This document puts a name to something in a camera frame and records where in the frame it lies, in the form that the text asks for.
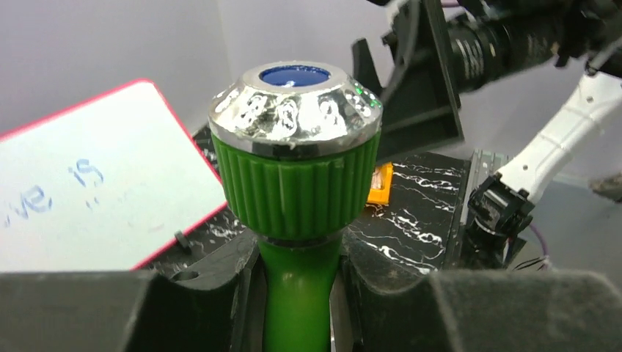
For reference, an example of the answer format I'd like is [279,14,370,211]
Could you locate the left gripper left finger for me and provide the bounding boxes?
[1,232,261,351]

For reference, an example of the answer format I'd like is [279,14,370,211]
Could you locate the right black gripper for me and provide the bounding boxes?
[351,0,584,164]

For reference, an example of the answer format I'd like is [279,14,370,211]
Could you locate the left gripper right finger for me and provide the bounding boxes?
[332,234,621,351]

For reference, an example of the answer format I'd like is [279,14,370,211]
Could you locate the green water faucet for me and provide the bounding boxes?
[208,61,383,351]

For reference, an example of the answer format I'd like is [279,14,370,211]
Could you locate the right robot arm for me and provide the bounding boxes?
[351,1,621,269]

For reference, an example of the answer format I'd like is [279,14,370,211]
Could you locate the orange parts bin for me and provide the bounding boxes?
[366,163,393,205]

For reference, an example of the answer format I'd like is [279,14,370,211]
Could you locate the pink framed whiteboard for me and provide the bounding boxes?
[1,79,226,272]

